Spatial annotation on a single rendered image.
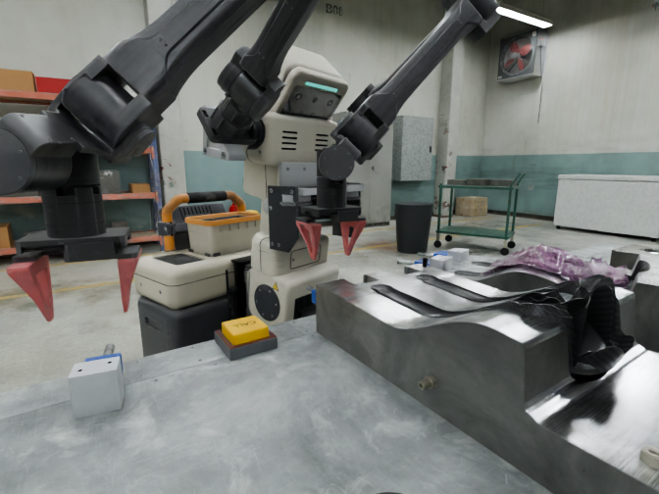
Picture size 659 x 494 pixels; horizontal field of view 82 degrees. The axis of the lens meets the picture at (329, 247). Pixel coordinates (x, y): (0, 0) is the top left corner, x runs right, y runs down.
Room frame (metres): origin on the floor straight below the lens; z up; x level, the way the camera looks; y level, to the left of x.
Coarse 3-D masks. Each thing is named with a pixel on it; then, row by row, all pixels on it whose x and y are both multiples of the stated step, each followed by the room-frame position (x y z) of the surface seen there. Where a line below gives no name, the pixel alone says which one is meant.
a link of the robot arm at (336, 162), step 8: (344, 120) 0.71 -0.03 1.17; (336, 128) 0.71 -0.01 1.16; (336, 136) 0.70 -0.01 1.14; (344, 144) 0.63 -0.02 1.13; (352, 144) 0.63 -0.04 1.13; (328, 152) 0.63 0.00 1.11; (336, 152) 0.63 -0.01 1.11; (344, 152) 0.63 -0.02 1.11; (352, 152) 0.63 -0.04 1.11; (360, 152) 0.64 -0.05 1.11; (376, 152) 0.71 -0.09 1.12; (320, 160) 0.62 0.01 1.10; (328, 160) 0.63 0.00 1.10; (336, 160) 0.63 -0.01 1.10; (344, 160) 0.63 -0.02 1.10; (352, 160) 0.63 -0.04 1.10; (360, 160) 0.71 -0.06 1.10; (320, 168) 0.64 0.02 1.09; (328, 168) 0.63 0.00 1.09; (336, 168) 0.63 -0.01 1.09; (344, 168) 0.63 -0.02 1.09; (352, 168) 0.63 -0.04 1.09; (328, 176) 0.63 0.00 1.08; (336, 176) 0.63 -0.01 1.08; (344, 176) 0.63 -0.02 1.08
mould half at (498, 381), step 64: (320, 320) 0.62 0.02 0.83; (384, 320) 0.49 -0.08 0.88; (448, 320) 0.42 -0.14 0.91; (512, 320) 0.37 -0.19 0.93; (448, 384) 0.39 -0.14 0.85; (512, 384) 0.33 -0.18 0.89; (576, 384) 0.36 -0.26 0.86; (640, 384) 0.37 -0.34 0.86; (512, 448) 0.33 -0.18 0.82; (576, 448) 0.28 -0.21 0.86; (640, 448) 0.28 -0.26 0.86
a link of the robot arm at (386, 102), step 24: (456, 0) 0.83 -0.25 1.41; (456, 24) 0.80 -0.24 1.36; (480, 24) 0.83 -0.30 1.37; (432, 48) 0.77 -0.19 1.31; (408, 72) 0.75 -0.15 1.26; (384, 96) 0.73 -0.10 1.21; (408, 96) 0.74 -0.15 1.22; (360, 120) 0.70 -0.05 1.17; (384, 120) 0.72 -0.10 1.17; (360, 144) 0.71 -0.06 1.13
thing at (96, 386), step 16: (112, 352) 0.50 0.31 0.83; (80, 368) 0.42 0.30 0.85; (96, 368) 0.42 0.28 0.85; (112, 368) 0.42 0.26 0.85; (80, 384) 0.40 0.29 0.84; (96, 384) 0.40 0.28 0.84; (112, 384) 0.41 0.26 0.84; (80, 400) 0.40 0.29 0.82; (96, 400) 0.40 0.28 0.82; (112, 400) 0.41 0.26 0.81; (80, 416) 0.40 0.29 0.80
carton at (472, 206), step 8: (456, 200) 8.45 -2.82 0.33; (464, 200) 8.28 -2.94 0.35; (472, 200) 8.16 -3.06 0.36; (480, 200) 8.30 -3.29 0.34; (456, 208) 8.44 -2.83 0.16; (464, 208) 8.25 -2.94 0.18; (472, 208) 8.16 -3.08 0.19; (480, 208) 8.30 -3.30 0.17; (464, 216) 8.26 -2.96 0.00; (472, 216) 8.18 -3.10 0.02
